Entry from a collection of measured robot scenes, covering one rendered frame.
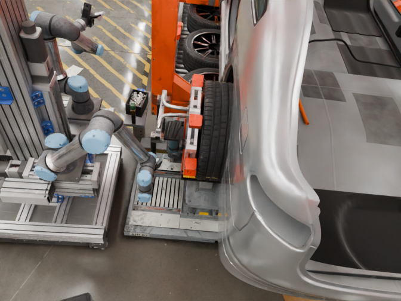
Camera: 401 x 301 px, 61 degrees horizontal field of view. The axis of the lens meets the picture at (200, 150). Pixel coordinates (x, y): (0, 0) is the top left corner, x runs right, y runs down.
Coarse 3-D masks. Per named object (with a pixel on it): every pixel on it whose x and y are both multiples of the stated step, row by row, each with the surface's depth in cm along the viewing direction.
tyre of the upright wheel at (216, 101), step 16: (208, 96) 200; (224, 96) 201; (208, 112) 195; (224, 112) 196; (208, 128) 194; (224, 128) 195; (208, 144) 195; (224, 144) 196; (208, 160) 201; (224, 160) 200; (208, 176) 212
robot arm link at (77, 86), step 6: (72, 78) 215; (78, 78) 216; (84, 78) 218; (66, 84) 215; (72, 84) 212; (78, 84) 213; (84, 84) 215; (66, 90) 216; (72, 90) 214; (78, 90) 214; (84, 90) 216; (72, 96) 219; (78, 96) 218; (84, 96) 219
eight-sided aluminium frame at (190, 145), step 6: (192, 90) 210; (198, 90) 211; (192, 96) 207; (198, 96) 207; (192, 102) 203; (198, 102) 204; (192, 108) 200; (198, 108) 200; (186, 144) 200; (192, 144) 200; (186, 150) 201; (192, 150) 201; (186, 156) 206; (192, 156) 206
